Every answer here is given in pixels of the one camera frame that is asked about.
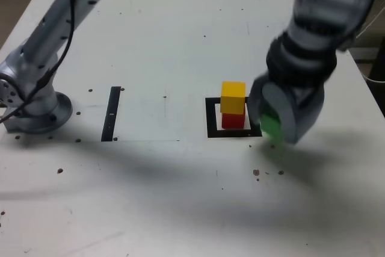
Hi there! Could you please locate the yellow cube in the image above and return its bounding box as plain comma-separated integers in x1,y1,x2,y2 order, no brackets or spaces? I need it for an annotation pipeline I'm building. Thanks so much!
220,81,247,114

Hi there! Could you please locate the grey metal base bar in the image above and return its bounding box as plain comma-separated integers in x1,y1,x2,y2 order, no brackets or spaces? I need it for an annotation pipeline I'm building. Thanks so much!
350,46,380,63

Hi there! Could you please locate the white background cable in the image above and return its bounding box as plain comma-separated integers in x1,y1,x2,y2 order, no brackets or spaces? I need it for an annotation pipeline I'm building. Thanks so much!
356,5,385,40
363,72,385,84

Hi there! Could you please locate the red cube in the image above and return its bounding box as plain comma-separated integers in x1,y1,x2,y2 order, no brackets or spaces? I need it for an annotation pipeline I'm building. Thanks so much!
221,112,245,129

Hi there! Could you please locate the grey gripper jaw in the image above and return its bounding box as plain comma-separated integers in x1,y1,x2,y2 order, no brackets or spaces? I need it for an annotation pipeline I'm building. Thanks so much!
260,83,326,145
248,73,267,132

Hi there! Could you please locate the black tape square outline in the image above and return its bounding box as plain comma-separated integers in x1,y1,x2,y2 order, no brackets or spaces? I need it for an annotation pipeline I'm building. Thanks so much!
205,96,262,139

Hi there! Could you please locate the black tape strip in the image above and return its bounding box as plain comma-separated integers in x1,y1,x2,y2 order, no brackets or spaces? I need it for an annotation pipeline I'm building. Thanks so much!
100,86,122,142

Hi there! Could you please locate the green cube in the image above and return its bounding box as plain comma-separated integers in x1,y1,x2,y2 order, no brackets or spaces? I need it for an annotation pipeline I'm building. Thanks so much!
259,112,285,145

